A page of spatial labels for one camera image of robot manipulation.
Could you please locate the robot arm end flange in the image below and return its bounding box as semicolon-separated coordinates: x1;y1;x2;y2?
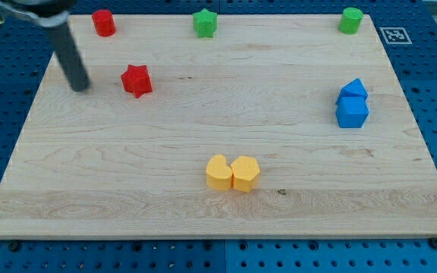
0;0;77;28

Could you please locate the yellow heart block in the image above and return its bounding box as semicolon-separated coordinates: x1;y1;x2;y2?
206;154;233;190

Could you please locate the yellow hexagon block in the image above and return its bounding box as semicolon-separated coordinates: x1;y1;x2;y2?
231;155;261;193

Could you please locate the light wooden board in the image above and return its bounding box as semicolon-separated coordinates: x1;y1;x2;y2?
0;13;437;240

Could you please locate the red star block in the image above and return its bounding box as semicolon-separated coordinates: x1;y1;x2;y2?
121;64;152;99

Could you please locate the green star block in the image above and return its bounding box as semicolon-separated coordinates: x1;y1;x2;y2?
193;8;218;38

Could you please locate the blue cube block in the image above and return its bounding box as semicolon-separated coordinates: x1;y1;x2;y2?
335;97;369;128

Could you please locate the blue triangle block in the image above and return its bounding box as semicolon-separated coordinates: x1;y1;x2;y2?
335;78;368;105

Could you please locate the red cylinder block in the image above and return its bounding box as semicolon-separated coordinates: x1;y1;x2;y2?
92;9;116;37

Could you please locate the grey cylindrical robot pointer rod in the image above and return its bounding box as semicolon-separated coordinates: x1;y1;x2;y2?
46;23;90;92

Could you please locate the green cylinder block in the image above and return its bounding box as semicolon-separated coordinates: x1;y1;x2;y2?
338;7;363;35

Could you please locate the white fiducial marker tag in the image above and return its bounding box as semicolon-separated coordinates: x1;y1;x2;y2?
380;27;412;45

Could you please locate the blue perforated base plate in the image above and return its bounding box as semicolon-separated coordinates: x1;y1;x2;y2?
0;1;437;272

